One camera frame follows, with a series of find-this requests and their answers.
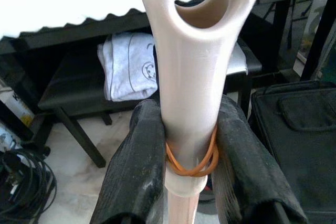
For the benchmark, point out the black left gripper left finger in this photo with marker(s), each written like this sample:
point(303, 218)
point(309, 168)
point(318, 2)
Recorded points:
point(136, 166)

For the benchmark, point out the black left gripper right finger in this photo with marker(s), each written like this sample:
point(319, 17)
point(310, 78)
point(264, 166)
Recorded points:
point(252, 166)

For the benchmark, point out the black fabric bag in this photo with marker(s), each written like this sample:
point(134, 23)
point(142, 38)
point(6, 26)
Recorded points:
point(302, 140)

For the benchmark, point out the orange rubber band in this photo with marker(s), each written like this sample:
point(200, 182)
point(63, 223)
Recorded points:
point(194, 167)

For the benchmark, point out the folded white t-shirt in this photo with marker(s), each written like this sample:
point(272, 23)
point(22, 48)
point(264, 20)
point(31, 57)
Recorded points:
point(128, 66)

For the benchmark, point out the black bench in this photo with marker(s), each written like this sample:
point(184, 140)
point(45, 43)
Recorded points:
point(78, 82)

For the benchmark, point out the white printed cardboard box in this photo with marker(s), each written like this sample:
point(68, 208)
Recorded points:
point(15, 113)

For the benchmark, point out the black table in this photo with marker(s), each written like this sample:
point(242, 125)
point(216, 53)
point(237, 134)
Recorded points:
point(86, 33)

